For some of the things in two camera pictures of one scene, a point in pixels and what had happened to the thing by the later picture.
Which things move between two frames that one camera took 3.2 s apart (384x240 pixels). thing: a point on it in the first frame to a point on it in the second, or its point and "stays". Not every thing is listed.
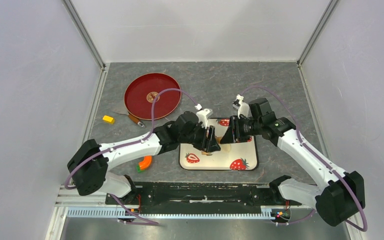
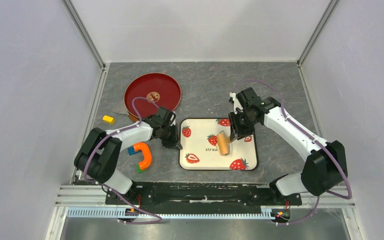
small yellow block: (108, 119) stays
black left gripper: (210, 144) to (175, 142)
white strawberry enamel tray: (241, 156) stays
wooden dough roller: (218, 138) to (223, 143)
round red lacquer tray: (141, 92) stays
